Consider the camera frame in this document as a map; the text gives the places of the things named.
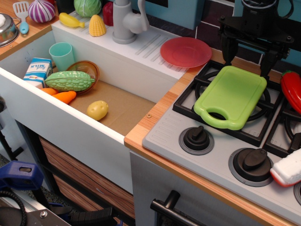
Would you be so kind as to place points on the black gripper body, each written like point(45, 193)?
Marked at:
point(254, 33)

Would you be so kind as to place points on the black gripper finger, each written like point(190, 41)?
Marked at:
point(229, 44)
point(271, 56)

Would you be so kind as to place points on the yellow toy potato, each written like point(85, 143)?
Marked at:
point(97, 110)

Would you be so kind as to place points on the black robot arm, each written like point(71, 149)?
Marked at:
point(263, 9)

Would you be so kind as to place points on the red plastic plate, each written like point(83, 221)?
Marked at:
point(185, 52)

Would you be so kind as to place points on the red toy chili pepper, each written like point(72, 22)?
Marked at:
point(291, 88)

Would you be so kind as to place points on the green plastic cutting board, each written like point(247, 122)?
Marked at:
point(230, 98)

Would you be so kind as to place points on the right black stove grate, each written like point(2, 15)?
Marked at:
point(285, 134)

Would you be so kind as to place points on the black stove grate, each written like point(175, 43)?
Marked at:
point(258, 122)
point(285, 134)

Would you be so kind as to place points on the white toy sink basin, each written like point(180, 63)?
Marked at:
point(132, 77)

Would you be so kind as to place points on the left black stove knob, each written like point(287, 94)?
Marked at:
point(196, 141)

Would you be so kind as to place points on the black stove knob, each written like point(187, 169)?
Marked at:
point(196, 141)
point(251, 166)

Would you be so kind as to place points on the grey toy faucet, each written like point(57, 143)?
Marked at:
point(126, 23)

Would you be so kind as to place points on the middle black stove knob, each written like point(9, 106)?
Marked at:
point(251, 166)

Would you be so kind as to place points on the white red toy bottle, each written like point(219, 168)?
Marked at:
point(287, 171)

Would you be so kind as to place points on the red toy bell pepper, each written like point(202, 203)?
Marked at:
point(108, 13)

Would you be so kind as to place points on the yellow toy corn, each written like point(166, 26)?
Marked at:
point(96, 26)

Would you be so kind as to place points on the orange translucent bowl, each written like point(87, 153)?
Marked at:
point(89, 68)

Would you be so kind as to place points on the green toy cabbage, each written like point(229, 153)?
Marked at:
point(87, 8)

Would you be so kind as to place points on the green toy bitter gourd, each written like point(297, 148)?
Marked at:
point(70, 81)

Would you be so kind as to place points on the yellow toy banana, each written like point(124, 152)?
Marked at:
point(70, 21)

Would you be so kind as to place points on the teal plastic cup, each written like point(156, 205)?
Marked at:
point(62, 55)

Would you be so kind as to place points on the orange toy carrot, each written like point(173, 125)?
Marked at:
point(50, 91)
point(65, 97)

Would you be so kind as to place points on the toy milk carton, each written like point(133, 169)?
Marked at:
point(38, 71)

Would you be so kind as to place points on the purple striped toy onion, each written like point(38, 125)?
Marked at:
point(41, 11)

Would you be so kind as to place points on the white toy spatula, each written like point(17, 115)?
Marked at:
point(21, 11)

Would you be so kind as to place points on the silver metal pot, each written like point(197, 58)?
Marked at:
point(9, 30)

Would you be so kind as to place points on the blue clamp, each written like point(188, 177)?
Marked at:
point(21, 175)

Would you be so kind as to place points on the black oven door handle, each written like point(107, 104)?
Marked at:
point(167, 215)

